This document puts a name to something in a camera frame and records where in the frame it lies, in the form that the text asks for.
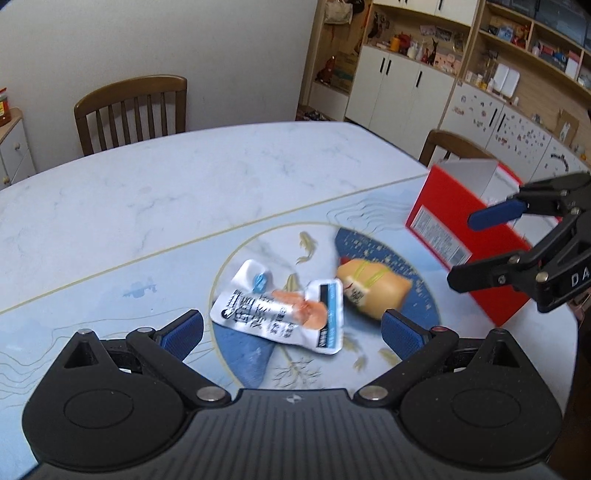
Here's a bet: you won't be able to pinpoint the yellow rubber toy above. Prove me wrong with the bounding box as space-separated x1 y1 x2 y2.
334 258 413 320

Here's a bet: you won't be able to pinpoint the white food pouch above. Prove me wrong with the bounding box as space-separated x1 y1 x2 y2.
209 259 345 356

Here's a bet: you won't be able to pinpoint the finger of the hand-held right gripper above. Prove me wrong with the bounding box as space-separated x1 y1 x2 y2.
446 252 546 296
467 172 591 232

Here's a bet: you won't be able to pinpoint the brown wooden chair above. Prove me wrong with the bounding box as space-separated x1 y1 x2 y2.
73 75 188 157
417 130 498 168

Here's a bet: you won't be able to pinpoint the white twin-panel container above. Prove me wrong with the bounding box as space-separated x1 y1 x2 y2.
491 63 520 98

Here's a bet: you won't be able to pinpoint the beige tote bag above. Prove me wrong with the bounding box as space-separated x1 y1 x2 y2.
322 0 354 25

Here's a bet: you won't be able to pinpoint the open cardboard piece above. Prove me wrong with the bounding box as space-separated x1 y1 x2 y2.
556 109 581 143

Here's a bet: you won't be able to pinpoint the brown figurine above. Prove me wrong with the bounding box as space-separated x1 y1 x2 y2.
316 56 337 86

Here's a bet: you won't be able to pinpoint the wooden shelving unit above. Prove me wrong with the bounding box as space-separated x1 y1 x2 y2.
462 0 591 126

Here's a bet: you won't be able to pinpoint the white marble desktop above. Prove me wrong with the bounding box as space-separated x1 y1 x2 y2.
0 121 581 480

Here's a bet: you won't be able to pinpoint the red cardboard box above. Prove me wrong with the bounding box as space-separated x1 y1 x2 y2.
405 159 562 326

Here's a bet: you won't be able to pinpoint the white double-door cabinet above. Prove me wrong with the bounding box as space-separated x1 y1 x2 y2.
345 44 456 137

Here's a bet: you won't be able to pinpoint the stacked cardboard boxes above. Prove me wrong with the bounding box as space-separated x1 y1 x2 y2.
329 50 359 96

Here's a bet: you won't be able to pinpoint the white wall cabinet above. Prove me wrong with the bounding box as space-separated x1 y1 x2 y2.
371 0 481 27

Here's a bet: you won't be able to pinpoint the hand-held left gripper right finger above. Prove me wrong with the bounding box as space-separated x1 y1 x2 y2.
353 309 539 409

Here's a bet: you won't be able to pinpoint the small white side cabinet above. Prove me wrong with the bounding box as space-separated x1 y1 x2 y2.
0 108 37 190

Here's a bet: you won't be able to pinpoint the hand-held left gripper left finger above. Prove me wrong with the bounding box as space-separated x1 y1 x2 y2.
48 309 232 409

